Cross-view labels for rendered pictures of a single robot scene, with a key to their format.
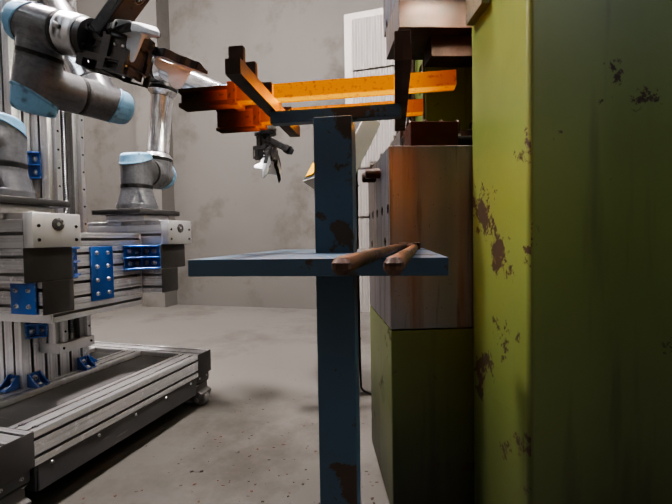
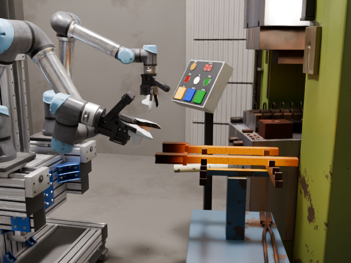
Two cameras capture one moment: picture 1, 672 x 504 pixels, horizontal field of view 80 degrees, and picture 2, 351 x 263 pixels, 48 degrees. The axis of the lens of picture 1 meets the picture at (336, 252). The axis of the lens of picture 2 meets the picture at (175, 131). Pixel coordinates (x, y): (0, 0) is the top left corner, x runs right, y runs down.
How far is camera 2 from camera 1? 85 cm
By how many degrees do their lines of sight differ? 11
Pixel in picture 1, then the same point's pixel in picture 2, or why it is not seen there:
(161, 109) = (68, 53)
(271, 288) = not seen: hidden behind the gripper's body
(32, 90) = (67, 144)
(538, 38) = (340, 122)
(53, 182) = (12, 131)
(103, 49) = (114, 132)
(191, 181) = not seen: hidden behind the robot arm
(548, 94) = (343, 150)
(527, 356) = not seen: outside the picture
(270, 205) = (117, 67)
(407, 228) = (260, 187)
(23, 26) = (65, 114)
